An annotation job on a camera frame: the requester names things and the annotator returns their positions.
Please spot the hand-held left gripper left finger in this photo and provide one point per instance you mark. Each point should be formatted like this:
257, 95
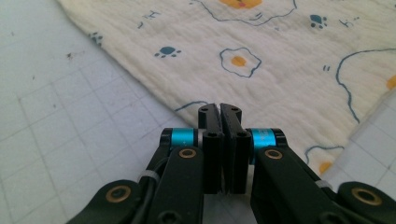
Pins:
211, 155

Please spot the white grid mat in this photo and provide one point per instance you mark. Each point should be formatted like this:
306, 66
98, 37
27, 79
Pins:
46, 124

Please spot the cream printed muslin cloth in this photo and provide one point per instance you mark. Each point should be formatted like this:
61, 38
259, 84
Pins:
280, 77

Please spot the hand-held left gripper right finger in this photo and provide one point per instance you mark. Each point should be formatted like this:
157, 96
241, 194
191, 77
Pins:
239, 161

